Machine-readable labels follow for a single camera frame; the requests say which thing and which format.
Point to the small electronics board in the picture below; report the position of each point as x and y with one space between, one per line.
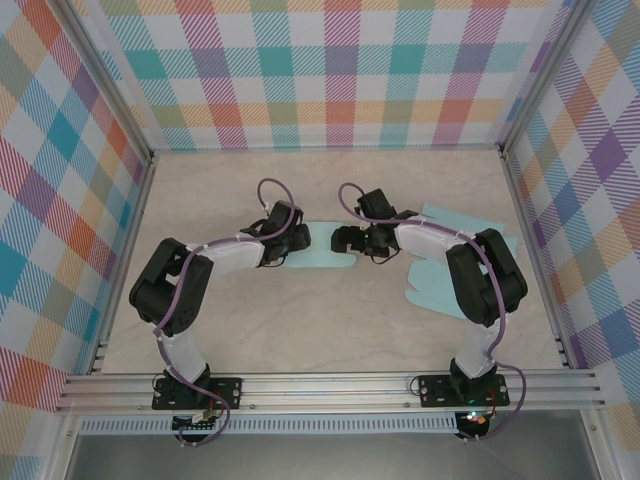
197 425
475 419

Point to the grey metal panel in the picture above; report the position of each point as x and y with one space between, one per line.
325 460

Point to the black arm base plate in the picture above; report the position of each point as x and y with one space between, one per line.
230 392
435 397

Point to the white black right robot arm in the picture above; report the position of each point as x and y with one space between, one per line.
425 245

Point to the wide aluminium frame rail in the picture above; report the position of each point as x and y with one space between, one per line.
325 392

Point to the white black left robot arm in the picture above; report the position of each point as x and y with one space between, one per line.
235 260

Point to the aluminium frame post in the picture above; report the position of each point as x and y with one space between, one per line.
116 82
541 75

